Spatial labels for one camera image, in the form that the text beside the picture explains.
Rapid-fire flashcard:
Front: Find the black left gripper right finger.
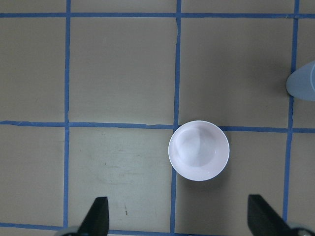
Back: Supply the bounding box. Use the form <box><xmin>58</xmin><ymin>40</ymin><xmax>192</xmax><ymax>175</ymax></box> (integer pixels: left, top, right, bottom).
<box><xmin>248</xmin><ymin>194</ymin><xmax>295</xmax><ymax>236</ymax></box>

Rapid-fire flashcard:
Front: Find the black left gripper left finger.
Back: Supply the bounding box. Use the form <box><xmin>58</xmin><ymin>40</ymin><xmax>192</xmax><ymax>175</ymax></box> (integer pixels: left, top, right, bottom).
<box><xmin>74</xmin><ymin>197</ymin><xmax>109</xmax><ymax>236</ymax></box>

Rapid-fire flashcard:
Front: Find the blue plastic cup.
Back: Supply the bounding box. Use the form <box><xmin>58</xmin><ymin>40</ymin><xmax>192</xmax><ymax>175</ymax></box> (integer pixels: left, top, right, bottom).
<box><xmin>286</xmin><ymin>61</ymin><xmax>315</xmax><ymax>101</ymax></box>

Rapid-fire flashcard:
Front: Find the pink bowl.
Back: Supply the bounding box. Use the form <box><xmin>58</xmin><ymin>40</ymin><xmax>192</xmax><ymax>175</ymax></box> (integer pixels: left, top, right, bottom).
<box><xmin>168</xmin><ymin>120</ymin><xmax>230</xmax><ymax>181</ymax></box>

